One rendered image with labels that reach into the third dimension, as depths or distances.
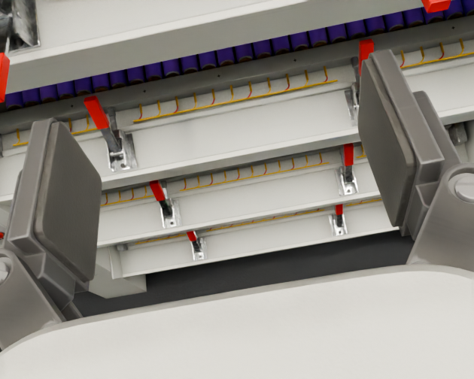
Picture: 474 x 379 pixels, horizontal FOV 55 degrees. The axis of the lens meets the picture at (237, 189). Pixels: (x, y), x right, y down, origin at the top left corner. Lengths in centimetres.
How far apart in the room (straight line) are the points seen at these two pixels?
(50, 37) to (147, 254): 61
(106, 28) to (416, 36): 32
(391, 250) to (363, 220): 18
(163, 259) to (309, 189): 35
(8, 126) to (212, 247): 46
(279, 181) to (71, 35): 42
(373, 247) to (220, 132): 61
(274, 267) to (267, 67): 60
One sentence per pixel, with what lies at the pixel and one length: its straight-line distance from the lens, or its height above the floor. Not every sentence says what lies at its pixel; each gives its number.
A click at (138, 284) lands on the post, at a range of 101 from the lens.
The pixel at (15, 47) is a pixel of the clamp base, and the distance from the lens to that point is 37.
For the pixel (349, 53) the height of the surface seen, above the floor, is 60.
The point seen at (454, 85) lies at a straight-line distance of 55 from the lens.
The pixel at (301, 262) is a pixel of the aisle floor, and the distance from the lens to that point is 102.
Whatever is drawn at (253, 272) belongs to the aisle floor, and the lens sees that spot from 102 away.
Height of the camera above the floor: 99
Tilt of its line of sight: 66 degrees down
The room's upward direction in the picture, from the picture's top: 20 degrees counter-clockwise
